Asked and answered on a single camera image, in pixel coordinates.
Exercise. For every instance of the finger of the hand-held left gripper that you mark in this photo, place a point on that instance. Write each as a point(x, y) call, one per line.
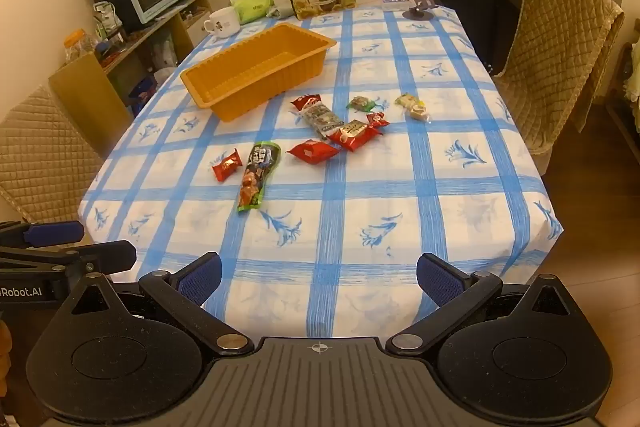
point(110, 253)
point(50, 232)

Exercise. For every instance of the red cartoon-face candy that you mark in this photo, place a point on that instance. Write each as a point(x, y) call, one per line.
point(378, 119)

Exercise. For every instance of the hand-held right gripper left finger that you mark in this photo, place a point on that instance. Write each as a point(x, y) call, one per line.
point(200, 279)

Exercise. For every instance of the long green sausage pack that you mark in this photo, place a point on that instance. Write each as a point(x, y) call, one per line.
point(257, 172)

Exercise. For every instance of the white green pouch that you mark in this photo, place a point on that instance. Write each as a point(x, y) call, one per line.
point(106, 21)

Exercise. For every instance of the red gold snack packet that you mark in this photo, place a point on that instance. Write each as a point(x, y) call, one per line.
point(355, 134)

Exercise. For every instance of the wooden shelf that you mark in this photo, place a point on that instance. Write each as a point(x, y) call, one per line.
point(80, 92)

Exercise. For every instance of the green candy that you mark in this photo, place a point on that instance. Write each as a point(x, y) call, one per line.
point(361, 103)

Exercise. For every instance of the low quilted beige chair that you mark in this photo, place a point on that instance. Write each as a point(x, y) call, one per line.
point(40, 157)

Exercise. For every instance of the red gold wrapped candy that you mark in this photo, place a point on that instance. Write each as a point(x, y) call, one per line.
point(227, 164)

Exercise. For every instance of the white mug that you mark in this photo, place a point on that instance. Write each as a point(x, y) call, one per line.
point(225, 23)

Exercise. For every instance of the tan candy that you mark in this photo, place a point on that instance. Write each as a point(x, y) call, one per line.
point(419, 113)

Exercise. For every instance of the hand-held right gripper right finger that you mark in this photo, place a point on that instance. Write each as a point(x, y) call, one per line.
point(437, 279)

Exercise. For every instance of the blue checked tablecloth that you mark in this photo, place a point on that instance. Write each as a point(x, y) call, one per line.
point(450, 207)

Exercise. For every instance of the orange plastic tray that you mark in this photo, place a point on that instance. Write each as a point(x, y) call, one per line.
point(260, 57)

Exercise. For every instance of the grey cloth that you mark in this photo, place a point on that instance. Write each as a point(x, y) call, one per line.
point(280, 7)

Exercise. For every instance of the red dark-print snack packet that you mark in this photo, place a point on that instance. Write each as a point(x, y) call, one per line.
point(305, 101)

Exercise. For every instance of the orange-lid plastic jar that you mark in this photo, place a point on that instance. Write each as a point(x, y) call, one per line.
point(79, 47)

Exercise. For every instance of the person's left hand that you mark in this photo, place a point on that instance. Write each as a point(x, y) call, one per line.
point(4, 347)

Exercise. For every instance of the clear grey snack packet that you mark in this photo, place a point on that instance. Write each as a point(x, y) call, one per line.
point(320, 117)

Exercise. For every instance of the plain red snack packet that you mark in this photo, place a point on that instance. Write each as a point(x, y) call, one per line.
point(312, 151)

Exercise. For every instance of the tall quilted beige chair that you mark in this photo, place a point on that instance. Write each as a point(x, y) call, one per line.
point(550, 57)

